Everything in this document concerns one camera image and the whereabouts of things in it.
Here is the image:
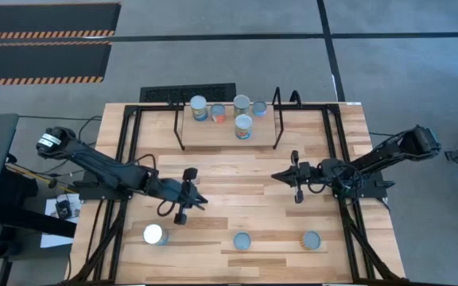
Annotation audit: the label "black floor mat striped edge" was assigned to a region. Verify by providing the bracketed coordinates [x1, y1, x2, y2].
[0, 41, 113, 87]
[0, 2, 122, 41]

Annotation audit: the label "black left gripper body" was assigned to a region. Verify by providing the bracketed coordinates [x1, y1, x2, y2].
[157, 168, 198, 226]

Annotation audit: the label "black furniture base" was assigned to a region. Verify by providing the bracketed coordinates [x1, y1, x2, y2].
[0, 174, 77, 239]

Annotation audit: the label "tomatoes tin can blue label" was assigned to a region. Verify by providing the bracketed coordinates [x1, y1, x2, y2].
[189, 95, 209, 122]
[235, 114, 254, 141]

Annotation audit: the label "short tin can blue label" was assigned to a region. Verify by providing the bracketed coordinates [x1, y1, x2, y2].
[233, 231, 252, 252]
[251, 99, 269, 118]

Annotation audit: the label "short tin can orange patterned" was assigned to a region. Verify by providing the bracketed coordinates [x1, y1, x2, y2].
[300, 230, 322, 251]

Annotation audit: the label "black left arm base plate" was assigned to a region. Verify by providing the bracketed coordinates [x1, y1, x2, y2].
[78, 180, 134, 201]

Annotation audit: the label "black floor tape line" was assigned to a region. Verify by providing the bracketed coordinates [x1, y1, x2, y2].
[107, 31, 458, 43]
[316, 0, 347, 102]

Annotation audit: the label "peas tin can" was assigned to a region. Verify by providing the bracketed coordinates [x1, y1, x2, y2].
[232, 94, 251, 118]

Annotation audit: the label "black floor vent grille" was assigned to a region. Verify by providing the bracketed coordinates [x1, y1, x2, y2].
[139, 83, 238, 103]

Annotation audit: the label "white paper sheet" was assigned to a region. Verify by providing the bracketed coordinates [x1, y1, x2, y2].
[40, 193, 83, 249]

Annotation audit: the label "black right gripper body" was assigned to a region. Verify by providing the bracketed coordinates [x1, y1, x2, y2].
[291, 149, 322, 205]

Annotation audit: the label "black aluminium table frame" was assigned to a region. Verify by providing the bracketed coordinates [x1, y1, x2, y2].
[64, 102, 411, 286]

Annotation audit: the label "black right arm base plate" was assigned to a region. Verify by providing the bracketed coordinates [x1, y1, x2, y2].
[332, 174, 396, 199]

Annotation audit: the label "small black device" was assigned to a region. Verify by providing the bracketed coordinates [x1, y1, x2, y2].
[55, 199, 73, 218]

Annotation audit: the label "short tin can red label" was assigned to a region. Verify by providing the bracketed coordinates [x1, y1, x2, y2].
[210, 103, 227, 125]

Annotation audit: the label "tall tin can blue label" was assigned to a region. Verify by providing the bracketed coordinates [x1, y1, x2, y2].
[142, 223, 169, 246]

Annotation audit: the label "wooden shelf black metal legs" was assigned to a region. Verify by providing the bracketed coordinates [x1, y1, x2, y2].
[172, 86, 302, 151]

